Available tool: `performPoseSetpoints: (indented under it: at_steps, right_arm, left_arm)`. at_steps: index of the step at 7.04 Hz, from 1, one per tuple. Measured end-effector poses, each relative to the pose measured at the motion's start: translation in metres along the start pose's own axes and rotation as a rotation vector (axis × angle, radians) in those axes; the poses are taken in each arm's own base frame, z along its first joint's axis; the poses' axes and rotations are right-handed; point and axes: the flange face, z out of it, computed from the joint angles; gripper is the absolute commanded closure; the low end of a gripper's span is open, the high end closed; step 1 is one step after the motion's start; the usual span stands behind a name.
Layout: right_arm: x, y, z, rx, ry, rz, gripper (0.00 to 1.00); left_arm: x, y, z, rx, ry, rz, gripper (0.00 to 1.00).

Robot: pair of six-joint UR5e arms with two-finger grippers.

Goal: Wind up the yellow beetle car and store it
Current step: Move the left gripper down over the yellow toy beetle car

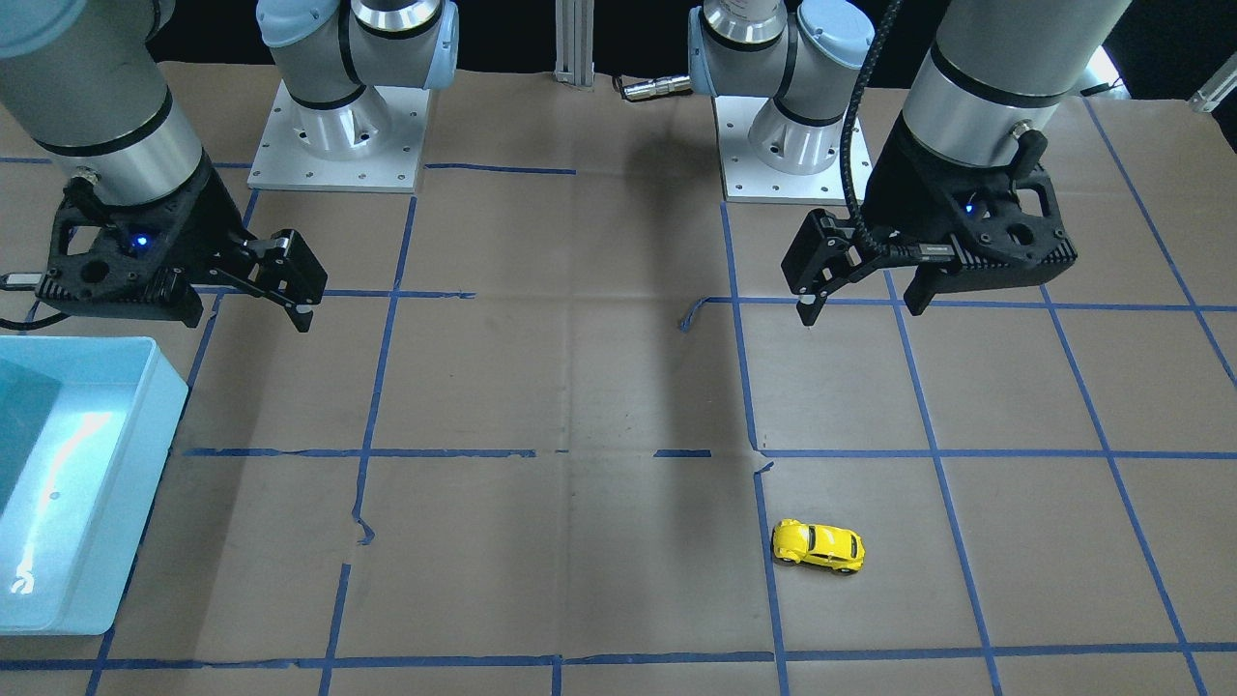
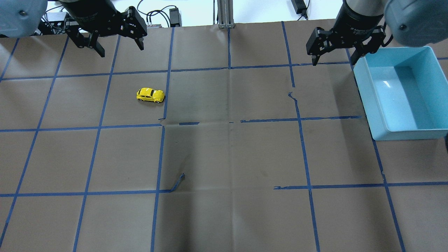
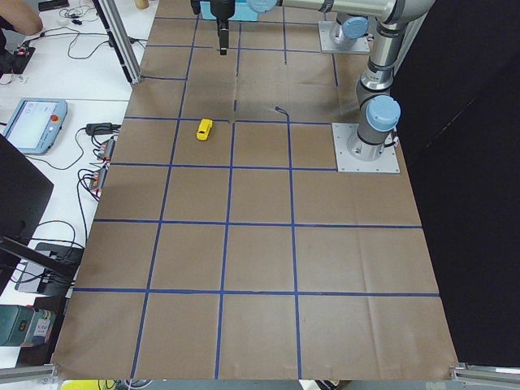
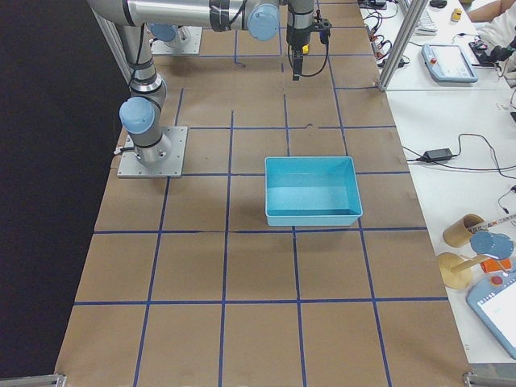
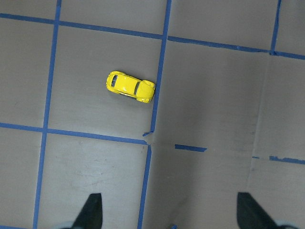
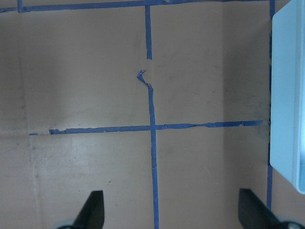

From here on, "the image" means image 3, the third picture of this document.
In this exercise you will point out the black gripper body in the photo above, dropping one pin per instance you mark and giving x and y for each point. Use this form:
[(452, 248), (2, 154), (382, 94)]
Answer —
[(222, 10)]

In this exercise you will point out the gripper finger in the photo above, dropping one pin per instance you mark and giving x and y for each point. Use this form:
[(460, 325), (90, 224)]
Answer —
[(223, 35)]

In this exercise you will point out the yellow toy beetle car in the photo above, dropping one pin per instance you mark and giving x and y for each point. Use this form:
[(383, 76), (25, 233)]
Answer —
[(204, 128)]

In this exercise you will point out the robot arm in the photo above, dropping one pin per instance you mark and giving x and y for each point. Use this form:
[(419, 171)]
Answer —
[(380, 112), (351, 27)]

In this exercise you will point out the light blue plastic bin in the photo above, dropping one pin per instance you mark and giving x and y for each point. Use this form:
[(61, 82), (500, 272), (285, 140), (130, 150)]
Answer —
[(236, 11)]

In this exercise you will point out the black power adapter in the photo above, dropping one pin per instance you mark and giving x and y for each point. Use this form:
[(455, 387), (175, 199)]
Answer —
[(93, 129)]

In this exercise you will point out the teach pendant tablet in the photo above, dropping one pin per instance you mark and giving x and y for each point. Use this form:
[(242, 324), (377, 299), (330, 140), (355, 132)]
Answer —
[(35, 124)]

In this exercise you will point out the brown paper table cover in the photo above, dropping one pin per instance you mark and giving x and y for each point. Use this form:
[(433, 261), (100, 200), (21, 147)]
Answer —
[(249, 256)]

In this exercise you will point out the black monitor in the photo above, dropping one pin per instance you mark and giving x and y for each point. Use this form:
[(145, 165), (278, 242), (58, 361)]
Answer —
[(25, 193)]

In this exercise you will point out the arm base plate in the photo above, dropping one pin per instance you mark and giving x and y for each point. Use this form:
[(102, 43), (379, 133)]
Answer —
[(333, 40), (355, 156)]

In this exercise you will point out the aluminium frame post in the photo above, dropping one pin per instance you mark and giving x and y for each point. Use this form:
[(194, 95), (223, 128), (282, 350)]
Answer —
[(118, 37)]

